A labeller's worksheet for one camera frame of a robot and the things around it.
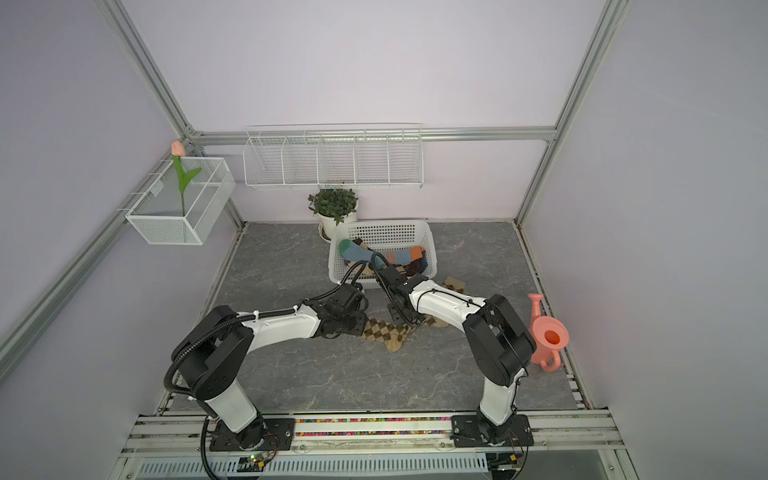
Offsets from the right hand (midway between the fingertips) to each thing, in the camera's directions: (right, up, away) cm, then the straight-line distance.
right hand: (406, 310), depth 92 cm
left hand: (-14, -4, 0) cm, 15 cm away
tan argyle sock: (-4, -7, -2) cm, 9 cm away
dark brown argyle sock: (+4, +13, +10) cm, 16 cm away
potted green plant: (-25, +34, +10) cm, 43 cm away
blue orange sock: (-17, +18, +13) cm, 28 cm away
